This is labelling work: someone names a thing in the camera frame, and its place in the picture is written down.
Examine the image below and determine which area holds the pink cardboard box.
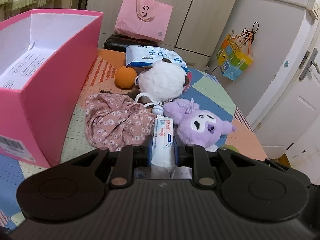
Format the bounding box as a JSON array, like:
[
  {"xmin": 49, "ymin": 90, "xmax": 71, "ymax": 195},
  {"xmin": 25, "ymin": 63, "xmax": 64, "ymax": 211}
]
[{"xmin": 1, "ymin": 9, "xmax": 103, "ymax": 168}]

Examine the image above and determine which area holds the white fluffy plush toy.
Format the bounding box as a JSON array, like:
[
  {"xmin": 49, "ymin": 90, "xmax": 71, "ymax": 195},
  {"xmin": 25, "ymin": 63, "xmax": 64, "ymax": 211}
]
[{"xmin": 137, "ymin": 58, "xmax": 190, "ymax": 102}]

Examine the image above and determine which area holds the pink paper bag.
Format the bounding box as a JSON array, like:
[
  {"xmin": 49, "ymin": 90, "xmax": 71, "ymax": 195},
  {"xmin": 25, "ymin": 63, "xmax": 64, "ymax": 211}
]
[{"xmin": 114, "ymin": 0, "xmax": 172, "ymax": 42}]

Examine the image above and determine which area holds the white tissue packet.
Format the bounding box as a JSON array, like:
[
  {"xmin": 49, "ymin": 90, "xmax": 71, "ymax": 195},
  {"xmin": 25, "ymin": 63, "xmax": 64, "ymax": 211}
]
[{"xmin": 151, "ymin": 115, "xmax": 175, "ymax": 179}]

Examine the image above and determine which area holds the black suitcase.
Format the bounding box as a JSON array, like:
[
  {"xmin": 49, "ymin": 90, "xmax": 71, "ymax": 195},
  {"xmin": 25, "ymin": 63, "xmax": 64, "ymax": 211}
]
[{"xmin": 103, "ymin": 34, "xmax": 158, "ymax": 53}]

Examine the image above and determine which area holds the purple plush toy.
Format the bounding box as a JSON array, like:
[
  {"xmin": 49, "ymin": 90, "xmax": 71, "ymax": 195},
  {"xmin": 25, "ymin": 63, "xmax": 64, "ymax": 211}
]
[{"xmin": 163, "ymin": 99, "xmax": 236, "ymax": 148}]

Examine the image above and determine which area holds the beige wardrobe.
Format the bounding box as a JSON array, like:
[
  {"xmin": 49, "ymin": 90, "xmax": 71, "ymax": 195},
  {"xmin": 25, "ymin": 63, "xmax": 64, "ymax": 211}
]
[{"xmin": 86, "ymin": 0, "xmax": 236, "ymax": 70}]

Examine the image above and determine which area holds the pink floral cloth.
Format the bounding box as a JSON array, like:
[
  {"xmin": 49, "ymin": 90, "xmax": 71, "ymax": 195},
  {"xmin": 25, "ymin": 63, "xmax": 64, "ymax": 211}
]
[{"xmin": 85, "ymin": 93, "xmax": 156, "ymax": 151}]

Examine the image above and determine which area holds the white clip with ball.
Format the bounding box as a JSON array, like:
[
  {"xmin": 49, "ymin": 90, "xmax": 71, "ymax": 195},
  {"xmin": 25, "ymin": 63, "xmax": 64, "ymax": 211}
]
[{"xmin": 135, "ymin": 93, "xmax": 164, "ymax": 116}]

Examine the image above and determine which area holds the white door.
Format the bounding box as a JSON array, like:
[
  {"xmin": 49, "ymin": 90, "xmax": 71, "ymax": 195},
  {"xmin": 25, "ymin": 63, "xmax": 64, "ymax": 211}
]
[{"xmin": 247, "ymin": 13, "xmax": 319, "ymax": 158}]

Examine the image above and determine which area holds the colourful gift bag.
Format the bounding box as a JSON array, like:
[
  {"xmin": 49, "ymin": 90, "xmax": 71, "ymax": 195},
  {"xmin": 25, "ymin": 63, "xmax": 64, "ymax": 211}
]
[{"xmin": 216, "ymin": 21, "xmax": 259, "ymax": 81}]

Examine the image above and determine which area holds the blue white wet wipes pack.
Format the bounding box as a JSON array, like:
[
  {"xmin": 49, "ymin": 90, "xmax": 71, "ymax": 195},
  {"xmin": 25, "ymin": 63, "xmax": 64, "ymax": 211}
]
[{"xmin": 125, "ymin": 46, "xmax": 188, "ymax": 69}]

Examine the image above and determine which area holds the orange ball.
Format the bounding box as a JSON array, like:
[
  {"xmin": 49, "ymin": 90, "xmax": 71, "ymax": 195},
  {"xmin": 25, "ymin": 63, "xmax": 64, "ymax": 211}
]
[{"xmin": 114, "ymin": 66, "xmax": 137, "ymax": 89}]

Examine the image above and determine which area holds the metal door handle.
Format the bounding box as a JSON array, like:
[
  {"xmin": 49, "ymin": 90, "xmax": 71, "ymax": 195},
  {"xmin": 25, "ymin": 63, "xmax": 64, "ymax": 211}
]
[{"xmin": 299, "ymin": 48, "xmax": 320, "ymax": 81}]

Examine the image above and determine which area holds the paper sheet in box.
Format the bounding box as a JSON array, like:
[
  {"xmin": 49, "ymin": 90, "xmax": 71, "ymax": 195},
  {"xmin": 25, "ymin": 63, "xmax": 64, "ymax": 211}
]
[{"xmin": 1, "ymin": 43, "xmax": 55, "ymax": 89}]

